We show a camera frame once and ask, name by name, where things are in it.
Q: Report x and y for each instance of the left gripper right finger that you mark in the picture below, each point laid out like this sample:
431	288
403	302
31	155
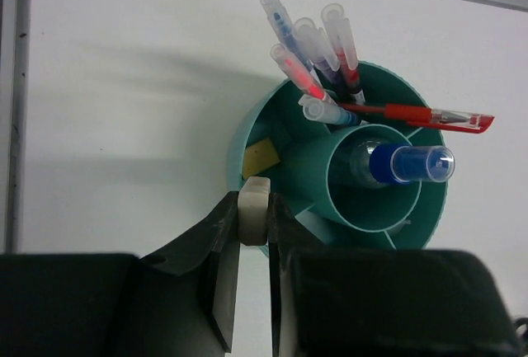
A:
353	301

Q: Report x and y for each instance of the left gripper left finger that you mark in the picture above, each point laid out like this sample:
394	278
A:
177	301

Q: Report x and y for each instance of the grey white eraser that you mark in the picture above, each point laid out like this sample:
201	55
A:
253	201

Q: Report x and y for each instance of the yellow eraser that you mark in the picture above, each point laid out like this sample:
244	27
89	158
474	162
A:
259	157

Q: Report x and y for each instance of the teal capped pen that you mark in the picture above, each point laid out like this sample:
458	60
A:
324	112

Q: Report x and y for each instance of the red gel pen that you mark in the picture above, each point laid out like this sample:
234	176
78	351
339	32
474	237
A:
429	118

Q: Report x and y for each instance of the pink highlighter pen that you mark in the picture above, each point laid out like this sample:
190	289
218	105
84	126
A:
298	73

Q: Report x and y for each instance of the red clear pen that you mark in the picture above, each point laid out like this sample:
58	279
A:
338	30

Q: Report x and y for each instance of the purple capped pen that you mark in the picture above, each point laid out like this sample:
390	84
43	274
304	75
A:
314	44

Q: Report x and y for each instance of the blue highlighter pen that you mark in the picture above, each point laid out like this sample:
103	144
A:
282	25

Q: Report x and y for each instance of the teal divided pen holder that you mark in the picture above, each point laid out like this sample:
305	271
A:
313	175

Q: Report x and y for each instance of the blue capped glue bottle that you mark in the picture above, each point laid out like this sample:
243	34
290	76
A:
377	163

